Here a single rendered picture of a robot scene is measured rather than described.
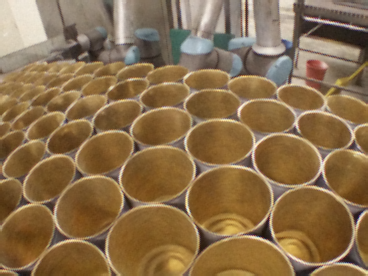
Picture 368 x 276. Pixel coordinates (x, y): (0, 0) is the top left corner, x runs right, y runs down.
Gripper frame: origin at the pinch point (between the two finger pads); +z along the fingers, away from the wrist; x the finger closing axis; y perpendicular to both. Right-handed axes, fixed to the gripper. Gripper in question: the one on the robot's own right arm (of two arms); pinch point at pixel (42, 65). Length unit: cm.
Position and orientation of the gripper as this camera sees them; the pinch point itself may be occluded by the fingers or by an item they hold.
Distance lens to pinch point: 85.0
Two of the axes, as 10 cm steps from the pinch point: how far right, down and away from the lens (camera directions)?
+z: -4.2, 6.1, -6.7
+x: -9.0, -1.9, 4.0
